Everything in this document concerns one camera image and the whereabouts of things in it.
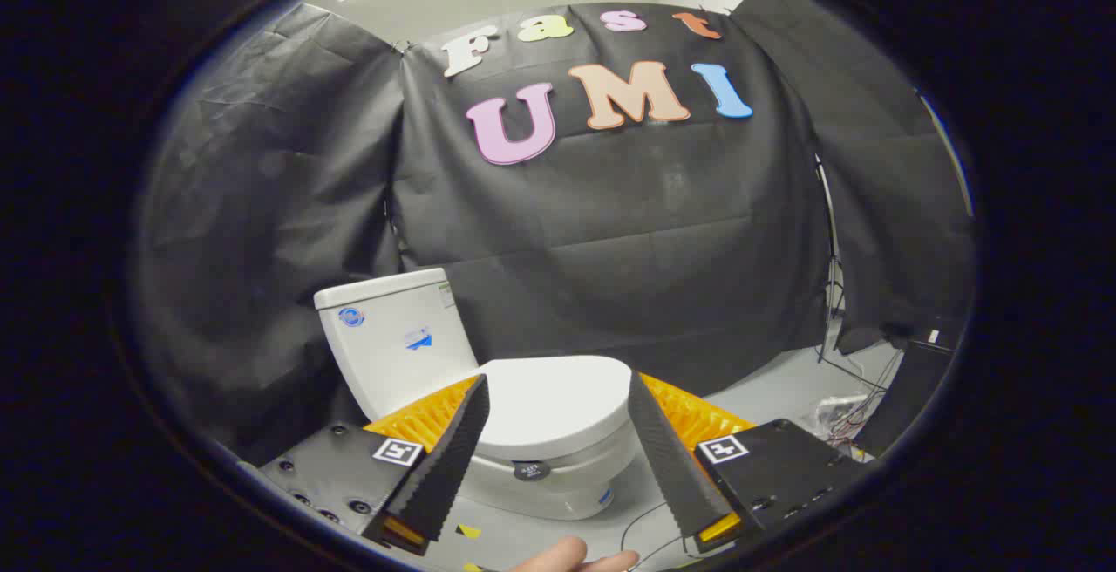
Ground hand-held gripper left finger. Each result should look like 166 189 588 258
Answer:
257 373 491 555

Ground clear plastic bag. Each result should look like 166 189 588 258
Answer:
811 393 873 444

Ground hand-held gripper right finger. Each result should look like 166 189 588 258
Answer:
628 370 881 554

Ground black backdrop cloth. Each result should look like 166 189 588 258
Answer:
131 0 977 468

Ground black cable loop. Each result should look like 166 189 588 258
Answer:
621 502 698 555

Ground red wires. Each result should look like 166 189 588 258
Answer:
828 406 877 451

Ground thin metal stand pole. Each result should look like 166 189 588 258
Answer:
815 153 847 364

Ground white toilet lid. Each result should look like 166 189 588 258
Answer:
478 356 635 461

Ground white toilet tank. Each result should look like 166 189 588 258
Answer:
314 269 480 423

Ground black box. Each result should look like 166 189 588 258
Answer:
859 341 956 455

